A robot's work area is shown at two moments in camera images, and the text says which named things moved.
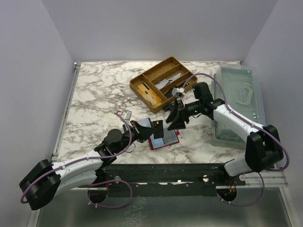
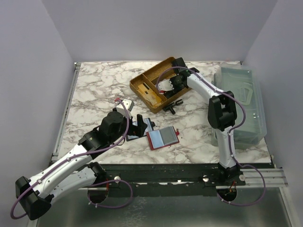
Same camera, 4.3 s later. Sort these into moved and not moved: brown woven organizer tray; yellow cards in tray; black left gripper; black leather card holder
Moved: black left gripper
Not moved: black leather card holder; yellow cards in tray; brown woven organizer tray
